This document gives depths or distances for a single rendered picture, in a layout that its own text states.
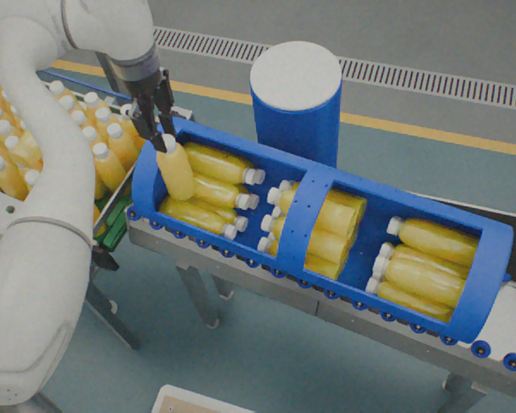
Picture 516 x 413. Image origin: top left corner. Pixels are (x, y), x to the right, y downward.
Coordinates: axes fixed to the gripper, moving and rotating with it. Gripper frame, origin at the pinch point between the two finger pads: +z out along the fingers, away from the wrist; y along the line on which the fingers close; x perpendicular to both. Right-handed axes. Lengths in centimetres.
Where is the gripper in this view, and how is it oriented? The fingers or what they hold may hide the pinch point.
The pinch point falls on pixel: (162, 133)
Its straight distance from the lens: 126.9
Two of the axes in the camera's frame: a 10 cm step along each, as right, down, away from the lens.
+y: 4.2, -8.0, 4.3
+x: -9.0, -3.2, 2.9
